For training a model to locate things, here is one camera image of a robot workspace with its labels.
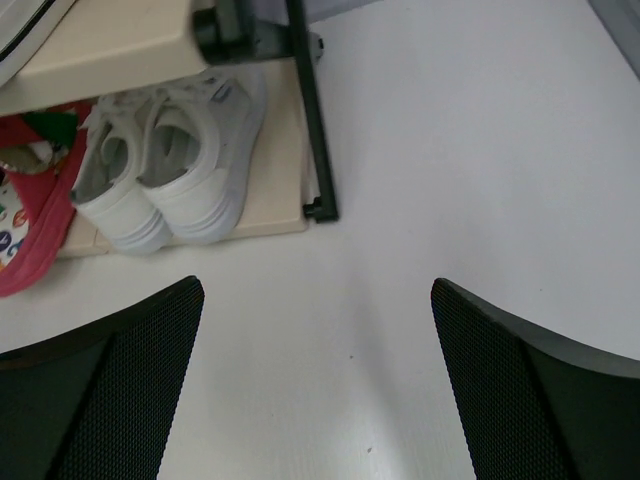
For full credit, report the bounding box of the right yellow sneaker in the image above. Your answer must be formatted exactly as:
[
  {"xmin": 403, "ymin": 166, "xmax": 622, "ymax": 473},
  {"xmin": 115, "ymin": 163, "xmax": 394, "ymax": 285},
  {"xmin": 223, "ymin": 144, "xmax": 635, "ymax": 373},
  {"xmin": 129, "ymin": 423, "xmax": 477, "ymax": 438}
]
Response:
[{"xmin": 1, "ymin": 0, "xmax": 75, "ymax": 86}]

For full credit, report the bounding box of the pink flip-flop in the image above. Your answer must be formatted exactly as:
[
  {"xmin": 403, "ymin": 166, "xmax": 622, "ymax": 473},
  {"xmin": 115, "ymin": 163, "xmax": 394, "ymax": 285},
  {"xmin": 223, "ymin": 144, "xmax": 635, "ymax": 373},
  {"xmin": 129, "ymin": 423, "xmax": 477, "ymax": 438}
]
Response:
[{"xmin": 1, "ymin": 101, "xmax": 92, "ymax": 298}]

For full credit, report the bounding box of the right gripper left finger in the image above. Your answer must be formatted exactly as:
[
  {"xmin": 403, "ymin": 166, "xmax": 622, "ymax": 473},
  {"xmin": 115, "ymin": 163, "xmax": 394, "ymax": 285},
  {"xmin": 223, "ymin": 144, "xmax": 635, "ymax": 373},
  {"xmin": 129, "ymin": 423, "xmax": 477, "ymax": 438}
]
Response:
[{"xmin": 1, "ymin": 276, "xmax": 204, "ymax": 479}]

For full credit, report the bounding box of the beige black shoe shelf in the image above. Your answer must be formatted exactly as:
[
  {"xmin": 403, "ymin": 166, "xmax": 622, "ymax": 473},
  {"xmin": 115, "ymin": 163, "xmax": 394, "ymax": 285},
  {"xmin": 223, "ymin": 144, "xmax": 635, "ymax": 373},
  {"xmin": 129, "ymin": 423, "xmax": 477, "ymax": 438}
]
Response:
[{"xmin": 1, "ymin": 1, "xmax": 339, "ymax": 258}]

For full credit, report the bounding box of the white sneaker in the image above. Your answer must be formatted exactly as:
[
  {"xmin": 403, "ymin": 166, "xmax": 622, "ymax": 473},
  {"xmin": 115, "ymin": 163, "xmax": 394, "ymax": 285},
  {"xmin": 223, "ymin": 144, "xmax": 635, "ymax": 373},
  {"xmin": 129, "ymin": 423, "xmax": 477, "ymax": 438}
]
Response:
[
  {"xmin": 70, "ymin": 90, "xmax": 172, "ymax": 255},
  {"xmin": 137, "ymin": 66, "xmax": 267, "ymax": 244}
]

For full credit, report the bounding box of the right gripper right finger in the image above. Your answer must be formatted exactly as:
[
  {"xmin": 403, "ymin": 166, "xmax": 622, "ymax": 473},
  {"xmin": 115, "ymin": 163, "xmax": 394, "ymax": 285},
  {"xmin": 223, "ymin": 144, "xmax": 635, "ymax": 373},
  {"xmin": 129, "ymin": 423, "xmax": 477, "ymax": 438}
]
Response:
[{"xmin": 431, "ymin": 278, "xmax": 639, "ymax": 479}]

